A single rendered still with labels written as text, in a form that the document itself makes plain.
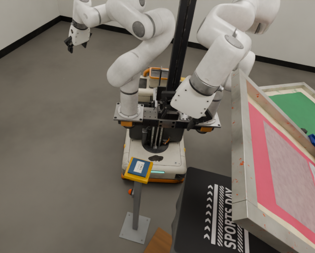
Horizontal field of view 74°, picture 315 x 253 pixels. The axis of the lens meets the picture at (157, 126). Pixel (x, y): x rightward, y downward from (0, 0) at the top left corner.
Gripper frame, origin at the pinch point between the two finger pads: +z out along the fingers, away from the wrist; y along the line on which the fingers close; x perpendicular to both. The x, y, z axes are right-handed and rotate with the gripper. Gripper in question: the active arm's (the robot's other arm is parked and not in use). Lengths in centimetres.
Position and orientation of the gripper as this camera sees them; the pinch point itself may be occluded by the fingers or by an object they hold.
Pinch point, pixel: (177, 119)
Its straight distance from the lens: 67.6
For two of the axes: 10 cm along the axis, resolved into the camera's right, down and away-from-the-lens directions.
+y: -9.0, -4.3, -1.2
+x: -2.4, 6.9, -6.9
